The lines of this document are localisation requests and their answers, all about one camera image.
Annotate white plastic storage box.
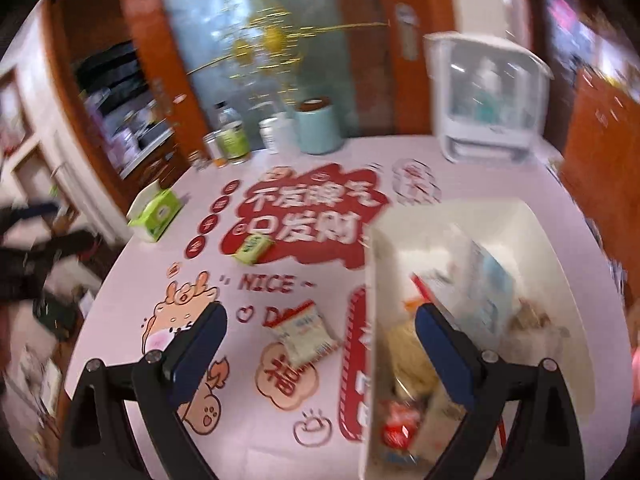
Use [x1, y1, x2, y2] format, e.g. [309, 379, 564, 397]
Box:
[357, 198, 617, 480]

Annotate green-label bottle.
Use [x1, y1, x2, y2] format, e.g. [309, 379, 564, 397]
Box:
[216, 102, 252, 166]

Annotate teal canister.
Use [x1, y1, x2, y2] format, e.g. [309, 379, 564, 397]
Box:
[294, 98, 345, 157]

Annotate white snack packet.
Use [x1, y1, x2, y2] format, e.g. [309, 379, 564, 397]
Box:
[271, 300, 340, 370]

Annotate small red snack packet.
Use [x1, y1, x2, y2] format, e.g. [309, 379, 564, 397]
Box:
[379, 400, 427, 453]

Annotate small green snack packet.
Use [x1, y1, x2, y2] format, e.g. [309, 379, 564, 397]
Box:
[233, 233, 277, 267]

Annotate frosted glass door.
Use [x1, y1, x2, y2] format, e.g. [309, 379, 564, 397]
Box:
[159, 0, 403, 148]

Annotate light blue snack packet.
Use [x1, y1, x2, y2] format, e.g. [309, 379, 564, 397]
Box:
[439, 239, 517, 343]

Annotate white countertop appliance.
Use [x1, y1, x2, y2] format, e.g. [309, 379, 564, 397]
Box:
[423, 31, 552, 164]

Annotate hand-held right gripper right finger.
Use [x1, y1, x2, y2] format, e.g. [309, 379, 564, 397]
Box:
[414, 302, 587, 480]

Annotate beige cracker packet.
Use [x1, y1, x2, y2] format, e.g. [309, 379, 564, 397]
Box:
[384, 320, 443, 403]

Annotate small metal-lid jar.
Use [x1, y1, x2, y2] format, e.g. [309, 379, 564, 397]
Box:
[203, 130, 227, 168]

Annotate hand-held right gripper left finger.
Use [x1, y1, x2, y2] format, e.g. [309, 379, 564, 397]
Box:
[59, 301, 229, 480]

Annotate green tissue box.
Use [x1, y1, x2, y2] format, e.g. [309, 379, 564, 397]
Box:
[125, 181, 182, 242]

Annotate white pill bottle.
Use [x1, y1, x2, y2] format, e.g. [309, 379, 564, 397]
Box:
[258, 115, 297, 155]

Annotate wooden cabinet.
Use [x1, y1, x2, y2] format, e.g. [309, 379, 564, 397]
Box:
[559, 67, 640, 221]

